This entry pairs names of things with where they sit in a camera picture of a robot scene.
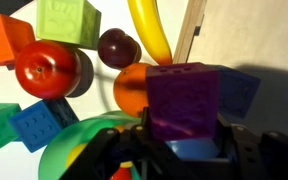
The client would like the yellow toy banana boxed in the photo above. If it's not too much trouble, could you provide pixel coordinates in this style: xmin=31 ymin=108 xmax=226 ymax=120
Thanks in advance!
xmin=127 ymin=0 xmax=173 ymax=66

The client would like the blue foam block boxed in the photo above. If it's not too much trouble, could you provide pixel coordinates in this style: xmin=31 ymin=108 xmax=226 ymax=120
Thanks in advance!
xmin=8 ymin=97 xmax=80 ymax=154

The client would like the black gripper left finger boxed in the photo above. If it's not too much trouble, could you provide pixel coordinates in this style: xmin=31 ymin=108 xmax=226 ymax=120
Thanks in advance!
xmin=60 ymin=106 xmax=198 ymax=180

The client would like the dark navy foam block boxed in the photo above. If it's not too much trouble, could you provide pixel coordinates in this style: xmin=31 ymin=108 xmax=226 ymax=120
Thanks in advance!
xmin=213 ymin=64 xmax=262 ymax=120

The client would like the light wooden crate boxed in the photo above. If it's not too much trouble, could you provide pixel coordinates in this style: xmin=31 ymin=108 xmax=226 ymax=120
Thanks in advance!
xmin=172 ymin=0 xmax=288 ymax=144

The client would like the toy orange fruit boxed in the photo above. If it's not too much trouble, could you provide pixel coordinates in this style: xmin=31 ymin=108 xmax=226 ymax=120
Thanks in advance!
xmin=113 ymin=62 xmax=152 ymax=118

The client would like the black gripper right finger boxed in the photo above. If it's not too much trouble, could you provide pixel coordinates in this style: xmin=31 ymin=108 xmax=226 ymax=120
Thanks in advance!
xmin=213 ymin=113 xmax=288 ymax=180

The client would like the small red toy fruit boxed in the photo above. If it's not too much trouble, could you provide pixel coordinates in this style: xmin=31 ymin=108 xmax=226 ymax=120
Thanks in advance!
xmin=109 ymin=165 xmax=134 ymax=180

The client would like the red tomato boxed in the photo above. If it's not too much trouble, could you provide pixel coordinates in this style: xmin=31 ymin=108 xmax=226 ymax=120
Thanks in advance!
xmin=14 ymin=39 xmax=82 ymax=100

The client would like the green plastic bowl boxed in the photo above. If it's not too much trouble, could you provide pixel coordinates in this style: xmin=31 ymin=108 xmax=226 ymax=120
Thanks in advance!
xmin=38 ymin=110 xmax=146 ymax=180

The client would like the magenta pink foam block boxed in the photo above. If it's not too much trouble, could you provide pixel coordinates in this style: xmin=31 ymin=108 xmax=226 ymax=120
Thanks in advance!
xmin=146 ymin=62 xmax=220 ymax=140

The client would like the orange foam block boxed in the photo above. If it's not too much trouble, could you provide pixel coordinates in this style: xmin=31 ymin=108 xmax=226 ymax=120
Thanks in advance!
xmin=0 ymin=13 xmax=37 ymax=68

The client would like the lime yellow foam block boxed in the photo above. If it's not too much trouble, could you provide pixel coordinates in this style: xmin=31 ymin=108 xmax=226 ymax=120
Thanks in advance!
xmin=35 ymin=0 xmax=102 ymax=51

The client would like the dark purple toy plum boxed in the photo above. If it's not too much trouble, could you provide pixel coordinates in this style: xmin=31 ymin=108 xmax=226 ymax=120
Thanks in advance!
xmin=97 ymin=28 xmax=142 ymax=70

